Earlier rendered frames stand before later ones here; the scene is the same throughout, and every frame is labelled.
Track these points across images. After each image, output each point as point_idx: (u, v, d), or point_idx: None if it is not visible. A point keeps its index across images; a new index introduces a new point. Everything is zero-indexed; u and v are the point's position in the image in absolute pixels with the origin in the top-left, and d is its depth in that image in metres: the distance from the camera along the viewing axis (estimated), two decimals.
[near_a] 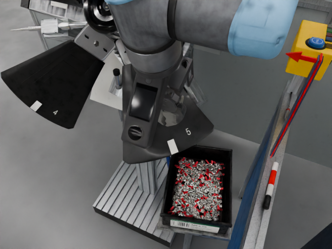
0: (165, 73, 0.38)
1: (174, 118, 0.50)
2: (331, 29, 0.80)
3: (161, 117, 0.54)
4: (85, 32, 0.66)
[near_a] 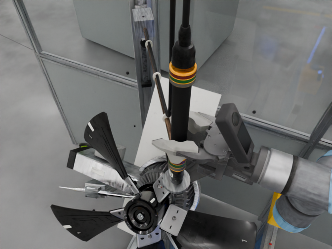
0: (259, 168, 0.49)
1: (187, 150, 0.52)
2: None
3: None
4: (119, 211, 0.94)
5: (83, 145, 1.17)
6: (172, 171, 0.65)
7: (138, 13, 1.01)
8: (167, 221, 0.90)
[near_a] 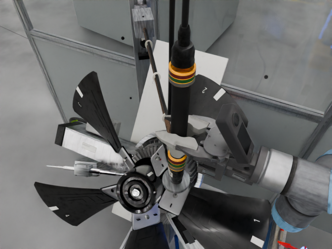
0: (259, 168, 0.49)
1: (186, 145, 0.52)
2: None
3: None
4: (112, 188, 0.81)
5: (73, 119, 1.05)
6: (172, 171, 0.65)
7: (137, 13, 1.01)
8: (167, 198, 0.78)
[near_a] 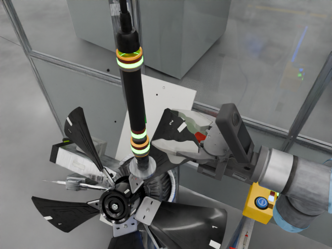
0: (260, 168, 0.49)
1: (187, 150, 0.52)
2: None
3: (186, 117, 0.57)
4: (96, 202, 0.98)
5: (66, 140, 1.21)
6: (136, 157, 0.68)
7: (115, 8, 1.04)
8: (141, 212, 0.94)
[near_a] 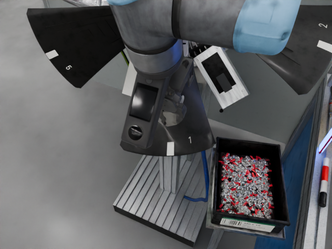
0: (166, 74, 0.38)
1: (174, 118, 0.50)
2: None
3: (161, 117, 0.54)
4: None
5: None
6: None
7: None
8: None
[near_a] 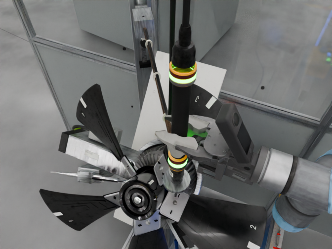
0: (259, 168, 0.49)
1: (186, 145, 0.52)
2: None
3: None
4: (130, 167, 0.82)
5: (76, 127, 1.08)
6: (172, 171, 0.65)
7: (138, 13, 1.01)
8: None
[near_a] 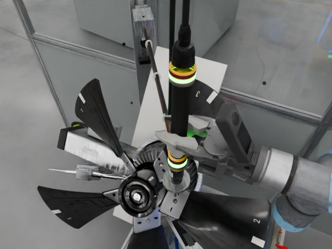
0: (260, 168, 0.49)
1: (186, 145, 0.52)
2: None
3: None
4: (129, 163, 0.81)
5: (75, 124, 1.07)
6: (172, 171, 0.65)
7: (138, 13, 1.01)
8: None
